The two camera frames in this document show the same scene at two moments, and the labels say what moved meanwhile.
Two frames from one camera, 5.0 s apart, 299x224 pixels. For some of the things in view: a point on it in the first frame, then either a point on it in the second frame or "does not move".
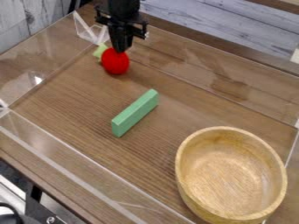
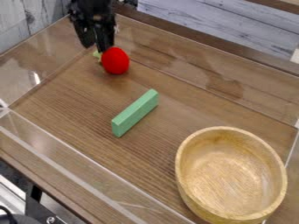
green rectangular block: [134, 113] does not move
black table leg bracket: [39, 213] does not move
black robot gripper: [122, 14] → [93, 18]
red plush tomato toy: [115, 60] does not move
